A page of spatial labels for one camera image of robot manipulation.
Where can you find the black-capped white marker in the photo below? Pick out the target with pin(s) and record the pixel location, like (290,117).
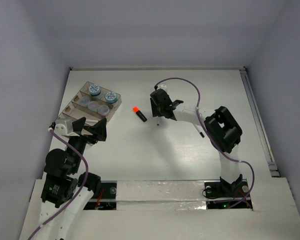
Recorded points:
(199,131)

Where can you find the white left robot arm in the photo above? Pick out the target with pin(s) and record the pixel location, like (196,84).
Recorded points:
(69,184)

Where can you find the metal rail on table edge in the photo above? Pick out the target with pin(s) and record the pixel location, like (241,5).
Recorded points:
(274,171)

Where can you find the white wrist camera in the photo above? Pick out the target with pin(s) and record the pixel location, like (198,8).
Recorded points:
(63,127)
(161,86)

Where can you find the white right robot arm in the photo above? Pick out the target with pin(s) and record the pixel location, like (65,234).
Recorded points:
(219,126)

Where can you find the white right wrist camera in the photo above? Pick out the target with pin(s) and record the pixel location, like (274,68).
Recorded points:
(161,86)

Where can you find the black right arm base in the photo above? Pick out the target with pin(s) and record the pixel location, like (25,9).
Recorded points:
(218,199)

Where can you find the clear jar of paper clips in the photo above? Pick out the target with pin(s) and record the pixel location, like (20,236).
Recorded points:
(84,101)

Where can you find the clear three-bin organizer tray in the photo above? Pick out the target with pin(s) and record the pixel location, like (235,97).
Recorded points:
(74,111)

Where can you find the blue-lidded cleaning gel jar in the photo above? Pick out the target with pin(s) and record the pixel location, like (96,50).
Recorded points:
(95,91)

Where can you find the orange-capped black highlighter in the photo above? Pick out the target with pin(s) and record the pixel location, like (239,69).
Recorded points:
(137,111)

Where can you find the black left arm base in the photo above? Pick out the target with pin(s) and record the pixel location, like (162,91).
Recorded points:
(106,198)

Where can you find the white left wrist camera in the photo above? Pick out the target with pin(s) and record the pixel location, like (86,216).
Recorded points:
(63,127)

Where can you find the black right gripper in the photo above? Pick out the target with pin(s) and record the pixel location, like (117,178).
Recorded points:
(155,110)

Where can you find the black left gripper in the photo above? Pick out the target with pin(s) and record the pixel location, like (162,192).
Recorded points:
(99,129)

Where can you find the clear paper clip jar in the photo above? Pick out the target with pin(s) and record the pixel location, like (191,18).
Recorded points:
(103,110)
(93,106)

